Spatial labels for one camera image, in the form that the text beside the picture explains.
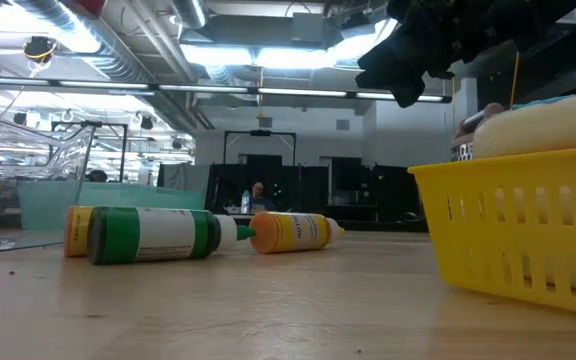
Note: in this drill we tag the teal plastic bin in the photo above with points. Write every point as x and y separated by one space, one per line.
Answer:
118 195

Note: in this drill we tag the black background station frame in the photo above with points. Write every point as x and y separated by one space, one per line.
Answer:
260 133

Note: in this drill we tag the yellow plastic basket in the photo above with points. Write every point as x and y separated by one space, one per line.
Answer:
518 170

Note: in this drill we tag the yellow food colouring bottle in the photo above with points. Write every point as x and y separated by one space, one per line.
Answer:
288 232

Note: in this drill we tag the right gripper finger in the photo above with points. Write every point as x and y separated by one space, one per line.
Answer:
409 90
388 62

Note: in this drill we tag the grey ceiling unit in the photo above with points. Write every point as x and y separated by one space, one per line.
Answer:
308 27

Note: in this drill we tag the black frame bar with lights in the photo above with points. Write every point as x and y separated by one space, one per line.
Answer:
252 90

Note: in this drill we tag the clear water bottle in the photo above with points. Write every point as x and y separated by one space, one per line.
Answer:
245 202

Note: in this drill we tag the green food colouring bottle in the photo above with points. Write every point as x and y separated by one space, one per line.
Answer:
118 235

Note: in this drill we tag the clear plastic bin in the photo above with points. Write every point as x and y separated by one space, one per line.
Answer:
28 160

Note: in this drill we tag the silver ventilation duct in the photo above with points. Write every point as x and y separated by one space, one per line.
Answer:
93 45
188 12

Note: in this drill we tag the black aluminium table frame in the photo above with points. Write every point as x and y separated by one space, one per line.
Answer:
383 226

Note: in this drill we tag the black partition screens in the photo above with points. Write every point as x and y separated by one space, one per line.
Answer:
393 190

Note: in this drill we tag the person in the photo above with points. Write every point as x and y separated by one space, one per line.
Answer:
98 176
259 200

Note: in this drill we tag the orange food colouring bottle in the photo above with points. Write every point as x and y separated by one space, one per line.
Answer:
75 230

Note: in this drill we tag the blue frosted toy donut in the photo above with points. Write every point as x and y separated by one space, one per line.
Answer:
543 130

